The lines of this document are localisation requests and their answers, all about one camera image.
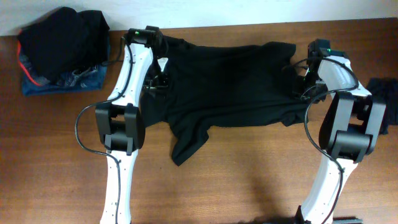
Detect crumpled dark navy garment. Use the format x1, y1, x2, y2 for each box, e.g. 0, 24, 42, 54
366, 78, 397, 135

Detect folded blue jeans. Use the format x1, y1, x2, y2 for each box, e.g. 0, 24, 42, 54
21, 36, 112, 96

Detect black t-shirt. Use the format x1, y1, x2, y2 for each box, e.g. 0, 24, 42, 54
141, 37, 307, 165

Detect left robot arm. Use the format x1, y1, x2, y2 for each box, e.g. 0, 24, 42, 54
95, 26, 169, 223

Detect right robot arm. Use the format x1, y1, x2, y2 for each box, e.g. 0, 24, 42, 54
292, 39, 386, 223

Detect folded black garment on pile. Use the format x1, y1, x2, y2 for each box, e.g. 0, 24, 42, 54
17, 7, 109, 82

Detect grey garment with pink trim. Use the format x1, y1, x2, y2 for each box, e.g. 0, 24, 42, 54
17, 39, 50, 87

